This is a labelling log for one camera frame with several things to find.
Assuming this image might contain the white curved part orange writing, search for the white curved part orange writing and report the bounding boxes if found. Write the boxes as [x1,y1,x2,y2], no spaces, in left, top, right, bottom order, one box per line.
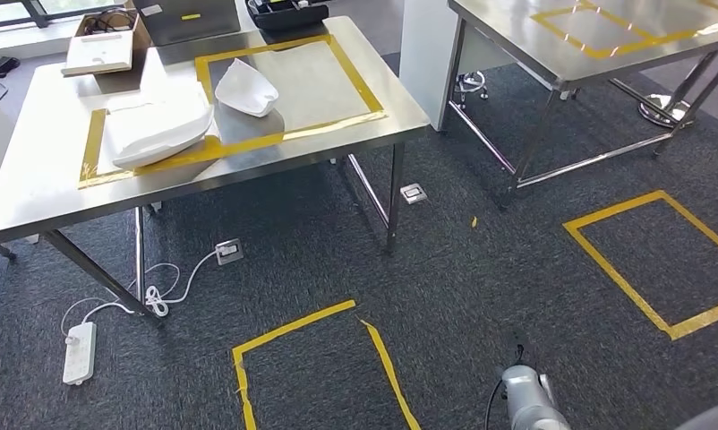
[214,57,281,118]

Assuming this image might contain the white curved plastic part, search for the white curved plastic part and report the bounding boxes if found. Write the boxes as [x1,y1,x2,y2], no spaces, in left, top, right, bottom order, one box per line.
[110,89,216,171]

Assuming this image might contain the stainless steel workbench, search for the stainless steel workbench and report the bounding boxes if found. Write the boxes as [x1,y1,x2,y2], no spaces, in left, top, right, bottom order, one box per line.
[0,14,432,326]

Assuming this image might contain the metal floor socket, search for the metal floor socket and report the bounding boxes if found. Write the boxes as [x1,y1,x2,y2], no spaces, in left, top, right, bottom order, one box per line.
[214,237,245,267]
[399,182,429,206]

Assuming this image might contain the yellow floor tape square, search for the yellow floor tape square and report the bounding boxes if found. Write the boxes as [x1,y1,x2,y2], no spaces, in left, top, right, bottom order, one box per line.
[232,299,423,430]
[562,189,718,341]

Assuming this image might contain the chair caster base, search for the chair caster base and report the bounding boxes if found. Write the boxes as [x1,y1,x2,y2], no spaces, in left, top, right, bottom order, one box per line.
[453,71,490,103]

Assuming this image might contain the black equipment case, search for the black equipment case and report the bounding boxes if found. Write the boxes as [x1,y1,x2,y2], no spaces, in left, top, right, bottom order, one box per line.
[246,0,331,32]

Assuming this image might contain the stainless steel table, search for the stainless steel table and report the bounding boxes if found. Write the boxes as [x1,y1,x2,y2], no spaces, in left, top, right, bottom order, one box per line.
[446,0,718,210]

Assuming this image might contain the grey laptop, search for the grey laptop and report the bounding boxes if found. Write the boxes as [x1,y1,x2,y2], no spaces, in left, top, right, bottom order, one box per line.
[134,0,242,48]

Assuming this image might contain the open cardboard box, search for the open cardboard box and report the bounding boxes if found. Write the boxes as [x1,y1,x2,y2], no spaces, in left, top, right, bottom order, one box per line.
[60,6,154,78]

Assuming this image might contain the white foam insert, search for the white foam insert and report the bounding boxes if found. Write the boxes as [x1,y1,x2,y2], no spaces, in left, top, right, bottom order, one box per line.
[61,32,137,77]

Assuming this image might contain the white power strip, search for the white power strip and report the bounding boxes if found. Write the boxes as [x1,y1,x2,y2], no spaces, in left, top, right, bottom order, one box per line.
[61,321,98,388]

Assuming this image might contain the chrome stool base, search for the chrome stool base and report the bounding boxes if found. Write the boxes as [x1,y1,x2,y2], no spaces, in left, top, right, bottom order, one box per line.
[637,94,696,131]

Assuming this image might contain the yellow table tape rectangle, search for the yellow table tape rectangle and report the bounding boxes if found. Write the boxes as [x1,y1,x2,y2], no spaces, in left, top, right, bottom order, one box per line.
[531,0,718,61]

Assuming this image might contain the black power adapter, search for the black power adapter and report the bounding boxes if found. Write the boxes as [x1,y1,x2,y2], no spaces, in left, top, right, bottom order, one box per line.
[0,54,23,91]

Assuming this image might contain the white power cord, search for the white power cord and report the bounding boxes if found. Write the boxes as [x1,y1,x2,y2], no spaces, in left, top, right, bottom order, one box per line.
[59,249,219,338]

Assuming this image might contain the black camera cable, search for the black camera cable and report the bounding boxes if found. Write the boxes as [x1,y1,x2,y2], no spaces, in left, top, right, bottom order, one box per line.
[483,342,527,430]

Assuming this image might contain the black coiled cables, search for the black coiled cables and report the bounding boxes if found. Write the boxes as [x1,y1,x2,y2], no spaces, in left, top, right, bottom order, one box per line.
[82,6,137,35]

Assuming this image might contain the black window rail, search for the black window rail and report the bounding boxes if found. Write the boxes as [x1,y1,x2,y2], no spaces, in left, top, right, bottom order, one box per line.
[0,0,126,30]

